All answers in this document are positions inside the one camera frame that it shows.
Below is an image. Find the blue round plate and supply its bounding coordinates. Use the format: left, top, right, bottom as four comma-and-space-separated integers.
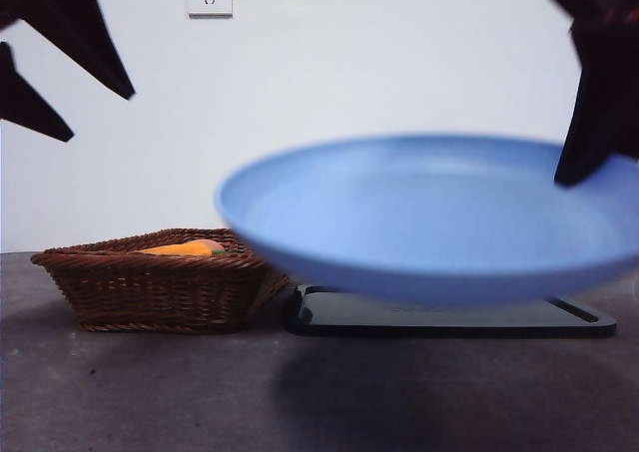
214, 132, 639, 310

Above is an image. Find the orange corn cob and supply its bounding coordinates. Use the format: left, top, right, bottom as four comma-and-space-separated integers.
135, 240, 212, 258

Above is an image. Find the brown wicker basket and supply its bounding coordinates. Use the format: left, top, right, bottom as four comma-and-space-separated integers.
30, 227, 294, 334

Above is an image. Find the black rectangular tray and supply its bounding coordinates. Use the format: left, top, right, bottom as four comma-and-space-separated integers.
285, 284, 618, 340

